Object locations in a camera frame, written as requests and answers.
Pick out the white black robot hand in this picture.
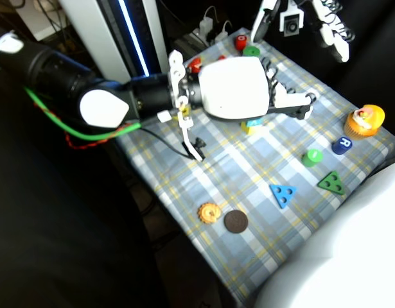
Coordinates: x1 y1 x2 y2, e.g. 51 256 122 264
250 0 351 64
197 56 318 122

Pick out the red round toy block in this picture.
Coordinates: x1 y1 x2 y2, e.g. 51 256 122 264
233 34 249 51

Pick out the strawberry toy cupcake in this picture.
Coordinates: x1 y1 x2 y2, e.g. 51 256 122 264
186 56 204 74

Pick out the yellow wooden cube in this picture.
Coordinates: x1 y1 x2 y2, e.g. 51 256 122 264
240 121 258 135

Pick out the grey power strip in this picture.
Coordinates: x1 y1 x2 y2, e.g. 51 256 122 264
173 30 217 51

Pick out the blue plaid tablecloth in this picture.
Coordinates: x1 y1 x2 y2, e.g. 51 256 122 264
115 27 395 305

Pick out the yellow cream toy cupcake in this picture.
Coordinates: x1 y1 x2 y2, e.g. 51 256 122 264
343 103 387 141

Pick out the green toy cylinder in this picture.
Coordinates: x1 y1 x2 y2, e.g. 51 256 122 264
301 148 324 168

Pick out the blue triangle block with holes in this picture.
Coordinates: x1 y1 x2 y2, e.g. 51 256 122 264
268 184 297 210

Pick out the blue toy cylinder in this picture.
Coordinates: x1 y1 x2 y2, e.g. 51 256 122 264
331 136 354 156

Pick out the orange flower toy biscuit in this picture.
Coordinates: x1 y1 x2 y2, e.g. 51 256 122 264
197 201 223 226

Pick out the brown toy cookie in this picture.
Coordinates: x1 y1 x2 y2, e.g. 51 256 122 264
224 209 249 234

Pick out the white column with blue light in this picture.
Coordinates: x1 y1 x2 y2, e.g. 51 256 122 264
58 0 171 83

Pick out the green triangle block with holes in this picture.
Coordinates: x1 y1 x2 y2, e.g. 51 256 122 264
317 170 346 196

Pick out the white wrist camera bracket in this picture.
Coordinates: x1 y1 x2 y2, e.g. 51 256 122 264
278 0 304 39
167 49 206 162

